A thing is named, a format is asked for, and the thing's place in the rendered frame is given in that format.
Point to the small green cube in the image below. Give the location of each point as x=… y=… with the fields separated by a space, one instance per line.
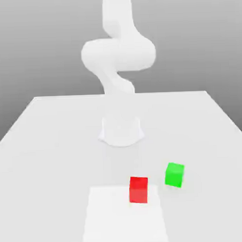
x=174 y=175

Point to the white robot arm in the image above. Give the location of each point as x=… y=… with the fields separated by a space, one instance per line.
x=118 y=54

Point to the small red cube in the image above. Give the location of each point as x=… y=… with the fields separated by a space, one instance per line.
x=138 y=190

